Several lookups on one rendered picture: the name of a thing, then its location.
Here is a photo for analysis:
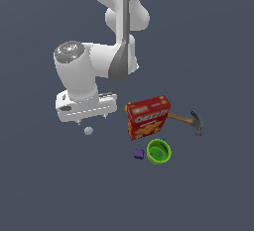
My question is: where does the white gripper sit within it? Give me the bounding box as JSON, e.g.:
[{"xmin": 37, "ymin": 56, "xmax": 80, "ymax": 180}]
[{"xmin": 55, "ymin": 89, "xmax": 118, "ymax": 126}]

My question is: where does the red cracker box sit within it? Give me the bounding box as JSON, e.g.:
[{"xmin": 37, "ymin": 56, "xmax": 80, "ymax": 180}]
[{"xmin": 127, "ymin": 95, "xmax": 172, "ymax": 142}]

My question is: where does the small purple cube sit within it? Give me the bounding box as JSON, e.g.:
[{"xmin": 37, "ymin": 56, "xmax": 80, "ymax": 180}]
[{"xmin": 133, "ymin": 148, "xmax": 146, "ymax": 161}]

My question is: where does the green cup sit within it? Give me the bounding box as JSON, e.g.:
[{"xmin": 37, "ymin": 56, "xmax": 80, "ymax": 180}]
[{"xmin": 146, "ymin": 138, "xmax": 173, "ymax": 166}]

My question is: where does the wooden handle claw hammer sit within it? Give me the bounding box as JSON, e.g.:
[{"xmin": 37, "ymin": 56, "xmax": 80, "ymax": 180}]
[{"xmin": 167, "ymin": 110, "xmax": 204, "ymax": 137}]

